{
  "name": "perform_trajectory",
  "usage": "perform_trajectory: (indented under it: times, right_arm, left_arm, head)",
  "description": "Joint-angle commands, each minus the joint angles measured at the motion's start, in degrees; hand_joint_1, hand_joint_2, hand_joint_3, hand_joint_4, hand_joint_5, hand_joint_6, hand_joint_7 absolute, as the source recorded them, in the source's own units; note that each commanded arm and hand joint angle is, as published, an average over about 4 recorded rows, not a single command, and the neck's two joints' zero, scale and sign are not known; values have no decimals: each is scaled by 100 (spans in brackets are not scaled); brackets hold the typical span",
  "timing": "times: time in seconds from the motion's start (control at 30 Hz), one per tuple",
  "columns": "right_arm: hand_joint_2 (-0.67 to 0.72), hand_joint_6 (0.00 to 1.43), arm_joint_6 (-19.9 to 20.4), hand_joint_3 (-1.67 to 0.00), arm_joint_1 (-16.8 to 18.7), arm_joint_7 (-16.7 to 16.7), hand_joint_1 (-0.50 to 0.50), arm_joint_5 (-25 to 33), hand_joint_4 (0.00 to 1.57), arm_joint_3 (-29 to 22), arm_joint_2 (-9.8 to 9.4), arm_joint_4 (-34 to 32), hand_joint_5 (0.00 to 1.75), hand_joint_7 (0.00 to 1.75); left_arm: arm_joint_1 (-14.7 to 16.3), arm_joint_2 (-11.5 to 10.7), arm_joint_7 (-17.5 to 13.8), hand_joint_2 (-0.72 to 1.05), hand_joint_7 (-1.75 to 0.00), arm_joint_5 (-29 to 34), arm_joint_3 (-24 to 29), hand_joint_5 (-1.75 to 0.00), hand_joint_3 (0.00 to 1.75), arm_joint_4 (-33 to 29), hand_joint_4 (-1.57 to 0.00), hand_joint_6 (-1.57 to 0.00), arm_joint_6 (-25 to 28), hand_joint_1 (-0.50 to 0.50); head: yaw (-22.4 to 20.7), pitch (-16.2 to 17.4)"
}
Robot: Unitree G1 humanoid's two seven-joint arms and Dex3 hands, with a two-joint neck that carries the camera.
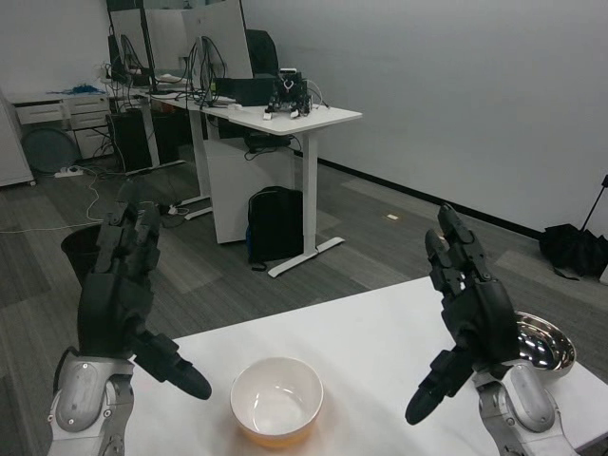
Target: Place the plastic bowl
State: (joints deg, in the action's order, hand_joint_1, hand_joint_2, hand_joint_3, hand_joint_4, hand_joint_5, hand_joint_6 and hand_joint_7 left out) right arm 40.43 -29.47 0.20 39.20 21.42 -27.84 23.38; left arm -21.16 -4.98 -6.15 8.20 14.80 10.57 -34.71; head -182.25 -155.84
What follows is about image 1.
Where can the black backpack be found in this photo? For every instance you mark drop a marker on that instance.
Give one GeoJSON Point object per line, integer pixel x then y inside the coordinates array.
{"type": "Point", "coordinates": [275, 228]}

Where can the black computer tower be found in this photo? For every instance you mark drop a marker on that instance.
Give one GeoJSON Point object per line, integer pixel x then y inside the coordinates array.
{"type": "Point", "coordinates": [130, 140]}

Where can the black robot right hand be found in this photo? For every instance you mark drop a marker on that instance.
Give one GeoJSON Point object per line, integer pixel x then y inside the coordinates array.
{"type": "Point", "coordinates": [484, 318]}

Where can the white plastic bowl orange outside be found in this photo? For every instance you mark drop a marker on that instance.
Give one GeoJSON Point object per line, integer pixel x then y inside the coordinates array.
{"type": "Point", "coordinates": [278, 404]}

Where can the small black robot device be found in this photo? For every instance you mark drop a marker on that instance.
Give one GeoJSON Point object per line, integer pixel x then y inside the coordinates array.
{"type": "Point", "coordinates": [290, 92]}

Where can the round grey disc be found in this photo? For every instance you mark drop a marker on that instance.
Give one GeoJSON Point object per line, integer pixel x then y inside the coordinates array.
{"type": "Point", "coordinates": [49, 149]}

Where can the black floor power strip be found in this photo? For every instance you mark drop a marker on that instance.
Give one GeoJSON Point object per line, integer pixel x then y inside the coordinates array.
{"type": "Point", "coordinates": [167, 208]}

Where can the white standing desk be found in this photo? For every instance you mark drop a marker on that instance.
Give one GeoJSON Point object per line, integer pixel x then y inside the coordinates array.
{"type": "Point", "coordinates": [290, 119]}

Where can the white power strip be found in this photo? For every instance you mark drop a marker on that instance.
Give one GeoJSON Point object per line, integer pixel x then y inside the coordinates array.
{"type": "Point", "coordinates": [67, 171]}

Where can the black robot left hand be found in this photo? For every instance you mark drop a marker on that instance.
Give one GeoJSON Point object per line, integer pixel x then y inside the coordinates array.
{"type": "Point", "coordinates": [114, 309]}

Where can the black box on desk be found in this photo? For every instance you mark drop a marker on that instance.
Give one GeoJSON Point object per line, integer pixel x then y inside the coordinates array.
{"type": "Point", "coordinates": [244, 91]}

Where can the tall white cabinet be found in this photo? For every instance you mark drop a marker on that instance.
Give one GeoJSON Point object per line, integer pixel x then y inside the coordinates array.
{"type": "Point", "coordinates": [12, 142]}

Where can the black bag on floor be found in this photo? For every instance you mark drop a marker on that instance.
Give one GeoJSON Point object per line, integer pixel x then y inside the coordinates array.
{"type": "Point", "coordinates": [570, 249]}

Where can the black office chair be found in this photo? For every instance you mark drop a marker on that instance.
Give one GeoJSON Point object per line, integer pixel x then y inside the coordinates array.
{"type": "Point", "coordinates": [262, 52]}

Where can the white drawer cabinet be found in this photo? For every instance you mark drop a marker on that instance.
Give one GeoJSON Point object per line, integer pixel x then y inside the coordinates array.
{"type": "Point", "coordinates": [81, 114]}

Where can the black trash bin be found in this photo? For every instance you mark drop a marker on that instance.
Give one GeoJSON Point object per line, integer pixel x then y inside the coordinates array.
{"type": "Point", "coordinates": [83, 247]}

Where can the large white-backed monitor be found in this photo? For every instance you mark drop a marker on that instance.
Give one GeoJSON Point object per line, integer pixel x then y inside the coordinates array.
{"type": "Point", "coordinates": [218, 35]}

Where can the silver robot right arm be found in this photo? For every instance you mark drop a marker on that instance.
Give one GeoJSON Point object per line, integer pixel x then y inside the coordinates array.
{"type": "Point", "coordinates": [522, 408]}

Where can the black tripod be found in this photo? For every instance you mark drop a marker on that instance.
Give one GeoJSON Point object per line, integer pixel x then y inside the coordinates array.
{"type": "Point", "coordinates": [597, 204]}

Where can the shiny steel bowl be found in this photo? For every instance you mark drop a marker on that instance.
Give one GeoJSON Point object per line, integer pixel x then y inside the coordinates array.
{"type": "Point", "coordinates": [546, 344]}

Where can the black under-desk power brick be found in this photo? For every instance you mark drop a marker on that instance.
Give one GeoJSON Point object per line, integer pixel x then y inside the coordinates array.
{"type": "Point", "coordinates": [266, 141]}

